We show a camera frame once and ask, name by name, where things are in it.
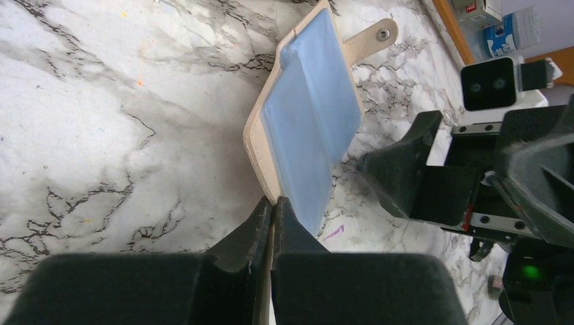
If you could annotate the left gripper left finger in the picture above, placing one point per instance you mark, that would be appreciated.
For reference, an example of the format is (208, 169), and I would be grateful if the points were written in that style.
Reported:
(226, 284)

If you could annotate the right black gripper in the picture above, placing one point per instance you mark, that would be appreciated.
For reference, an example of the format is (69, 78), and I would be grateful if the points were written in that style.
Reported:
(521, 168)

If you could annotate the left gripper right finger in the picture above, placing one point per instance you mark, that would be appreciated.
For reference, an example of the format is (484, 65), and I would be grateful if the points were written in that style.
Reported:
(311, 285)

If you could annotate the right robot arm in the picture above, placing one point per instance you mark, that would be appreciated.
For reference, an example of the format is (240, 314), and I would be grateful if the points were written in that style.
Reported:
(537, 284)

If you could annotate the wooden shelf rack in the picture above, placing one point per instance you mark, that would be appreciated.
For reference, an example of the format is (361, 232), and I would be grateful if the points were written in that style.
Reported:
(556, 26)

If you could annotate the grey box with red label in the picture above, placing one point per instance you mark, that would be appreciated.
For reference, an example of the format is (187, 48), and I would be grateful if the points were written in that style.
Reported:
(478, 14)

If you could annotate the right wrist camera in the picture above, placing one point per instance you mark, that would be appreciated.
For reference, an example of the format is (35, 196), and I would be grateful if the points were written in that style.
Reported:
(494, 87)

